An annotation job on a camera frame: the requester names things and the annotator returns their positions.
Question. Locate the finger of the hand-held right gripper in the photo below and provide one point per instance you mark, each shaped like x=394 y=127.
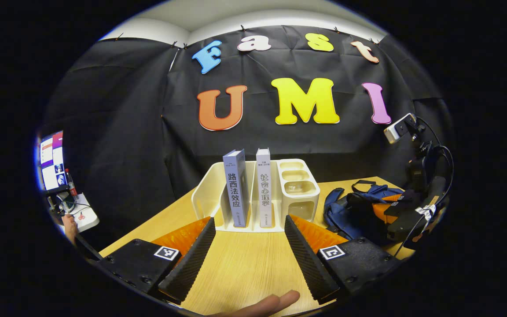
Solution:
x=385 y=209

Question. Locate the grey-blue book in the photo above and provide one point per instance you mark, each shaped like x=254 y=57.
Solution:
x=236 y=193

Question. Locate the white bookshelf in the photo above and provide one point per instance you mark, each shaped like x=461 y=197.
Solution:
x=299 y=189

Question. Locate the white book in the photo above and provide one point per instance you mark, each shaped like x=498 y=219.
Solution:
x=264 y=193

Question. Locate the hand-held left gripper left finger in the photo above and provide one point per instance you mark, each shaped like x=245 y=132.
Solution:
x=192 y=264

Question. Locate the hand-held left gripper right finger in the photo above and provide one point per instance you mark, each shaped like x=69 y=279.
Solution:
x=306 y=264

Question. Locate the blue schoolbag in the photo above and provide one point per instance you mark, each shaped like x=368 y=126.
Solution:
x=341 y=220

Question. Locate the red bottle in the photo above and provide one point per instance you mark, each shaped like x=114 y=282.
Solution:
x=71 y=185

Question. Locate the white side desk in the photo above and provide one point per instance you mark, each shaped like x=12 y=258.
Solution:
x=87 y=220

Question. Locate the computer monitor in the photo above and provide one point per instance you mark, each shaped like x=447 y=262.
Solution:
x=53 y=154

